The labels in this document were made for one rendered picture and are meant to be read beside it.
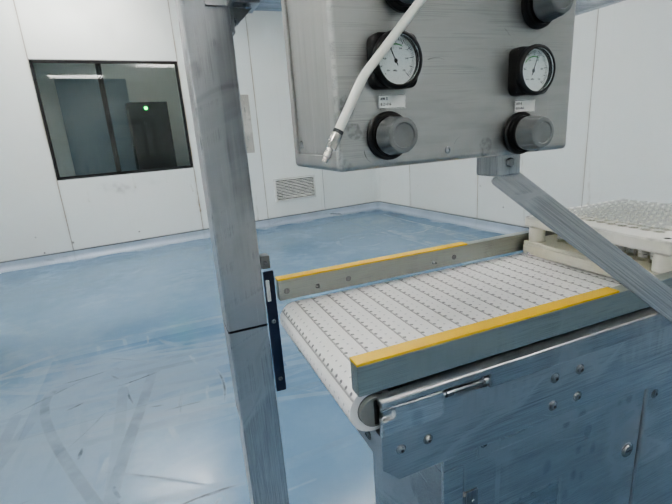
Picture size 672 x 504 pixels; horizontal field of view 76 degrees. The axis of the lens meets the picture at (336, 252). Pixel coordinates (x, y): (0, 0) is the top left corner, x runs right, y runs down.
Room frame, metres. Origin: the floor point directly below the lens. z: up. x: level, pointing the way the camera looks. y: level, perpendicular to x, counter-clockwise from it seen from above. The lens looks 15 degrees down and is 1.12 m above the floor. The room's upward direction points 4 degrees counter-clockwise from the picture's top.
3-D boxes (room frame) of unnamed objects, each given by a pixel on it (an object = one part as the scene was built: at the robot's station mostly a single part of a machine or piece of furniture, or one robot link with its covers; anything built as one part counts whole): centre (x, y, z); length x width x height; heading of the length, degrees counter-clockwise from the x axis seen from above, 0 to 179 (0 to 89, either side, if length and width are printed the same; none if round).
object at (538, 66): (0.36, -0.16, 1.16); 0.04 x 0.01 x 0.04; 111
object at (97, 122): (4.86, 2.22, 1.43); 1.38 x 0.01 x 1.16; 118
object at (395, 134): (0.31, -0.05, 1.12); 0.03 x 0.02 x 0.04; 111
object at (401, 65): (0.31, -0.05, 1.17); 0.04 x 0.01 x 0.04; 111
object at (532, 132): (0.35, -0.16, 1.12); 0.03 x 0.03 x 0.04; 21
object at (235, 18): (0.64, 0.10, 1.28); 0.05 x 0.04 x 0.04; 21
